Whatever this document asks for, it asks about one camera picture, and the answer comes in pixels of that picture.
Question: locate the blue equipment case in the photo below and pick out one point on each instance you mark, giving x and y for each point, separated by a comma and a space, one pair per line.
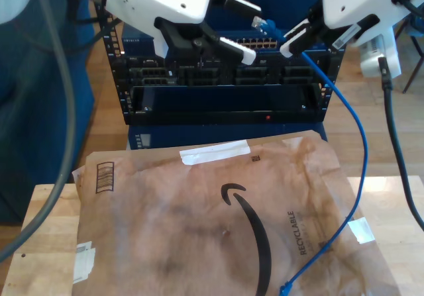
198, 135

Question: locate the white tape strip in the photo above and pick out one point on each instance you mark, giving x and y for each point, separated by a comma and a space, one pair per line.
212, 152

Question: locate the blue sofa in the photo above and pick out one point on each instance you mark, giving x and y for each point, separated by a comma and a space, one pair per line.
33, 110

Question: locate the chair with blue fabric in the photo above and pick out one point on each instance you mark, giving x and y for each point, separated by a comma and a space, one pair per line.
412, 77

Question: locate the black perforated rack upright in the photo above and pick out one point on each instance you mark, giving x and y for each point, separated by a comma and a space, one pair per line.
328, 90
115, 49

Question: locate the white shipping label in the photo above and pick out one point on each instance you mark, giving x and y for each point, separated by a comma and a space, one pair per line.
84, 263

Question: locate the white square sticker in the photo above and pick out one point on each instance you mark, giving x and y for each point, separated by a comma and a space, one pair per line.
362, 231

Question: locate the blue network switch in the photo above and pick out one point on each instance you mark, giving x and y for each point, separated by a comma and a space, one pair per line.
288, 1

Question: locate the black rack server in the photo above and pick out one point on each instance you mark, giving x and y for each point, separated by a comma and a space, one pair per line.
265, 72

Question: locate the brown paper mailer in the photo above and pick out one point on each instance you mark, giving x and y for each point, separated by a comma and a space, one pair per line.
165, 210

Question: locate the black rack shelf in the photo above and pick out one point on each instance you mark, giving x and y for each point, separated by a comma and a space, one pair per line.
215, 117

